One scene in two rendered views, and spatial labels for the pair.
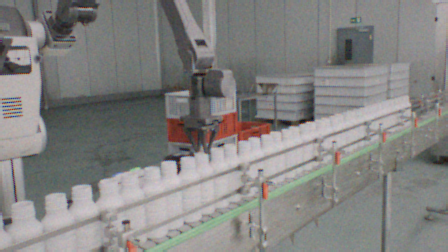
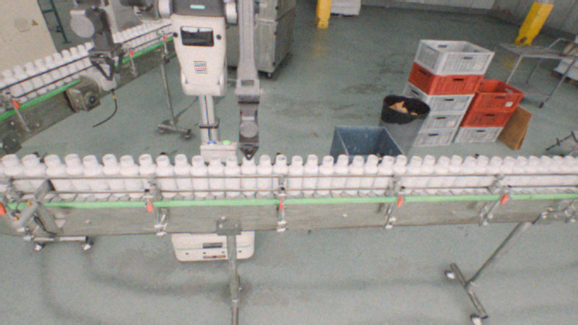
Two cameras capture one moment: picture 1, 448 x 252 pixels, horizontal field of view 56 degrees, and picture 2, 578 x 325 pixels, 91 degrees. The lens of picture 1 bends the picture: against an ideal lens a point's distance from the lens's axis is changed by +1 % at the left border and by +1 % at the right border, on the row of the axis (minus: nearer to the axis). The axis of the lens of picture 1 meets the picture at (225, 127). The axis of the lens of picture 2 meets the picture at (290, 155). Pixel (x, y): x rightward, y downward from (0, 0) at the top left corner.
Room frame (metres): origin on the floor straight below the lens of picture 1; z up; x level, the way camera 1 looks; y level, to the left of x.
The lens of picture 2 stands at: (0.57, -0.58, 1.80)
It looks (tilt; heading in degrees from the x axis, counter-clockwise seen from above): 37 degrees down; 40
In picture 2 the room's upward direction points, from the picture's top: 6 degrees clockwise
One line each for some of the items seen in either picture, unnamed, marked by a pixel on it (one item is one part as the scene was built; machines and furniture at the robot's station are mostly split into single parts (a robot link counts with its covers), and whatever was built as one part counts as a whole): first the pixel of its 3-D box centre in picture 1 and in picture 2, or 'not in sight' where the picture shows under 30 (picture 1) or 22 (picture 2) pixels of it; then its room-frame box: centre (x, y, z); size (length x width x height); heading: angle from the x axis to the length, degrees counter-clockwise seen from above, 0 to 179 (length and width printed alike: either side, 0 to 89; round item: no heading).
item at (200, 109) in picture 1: (200, 109); (249, 130); (1.10, 0.06, 1.28); 0.10 x 0.07 x 0.07; 50
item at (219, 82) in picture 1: (211, 73); (249, 110); (1.07, 0.03, 1.38); 0.12 x 0.09 x 0.12; 50
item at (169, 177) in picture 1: (170, 194); (216, 174); (1.00, 0.14, 1.08); 0.06 x 0.06 x 0.17
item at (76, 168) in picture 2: not in sight; (79, 175); (0.64, 0.45, 1.08); 0.06 x 0.06 x 0.17
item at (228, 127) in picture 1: (203, 126); (444, 77); (3.94, 0.21, 0.78); 0.61 x 0.41 x 0.22; 146
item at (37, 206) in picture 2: not in sight; (43, 218); (0.49, 0.46, 0.96); 0.23 x 0.10 x 0.27; 50
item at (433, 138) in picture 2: not in sight; (421, 130); (3.93, 0.21, 0.11); 0.61 x 0.41 x 0.22; 145
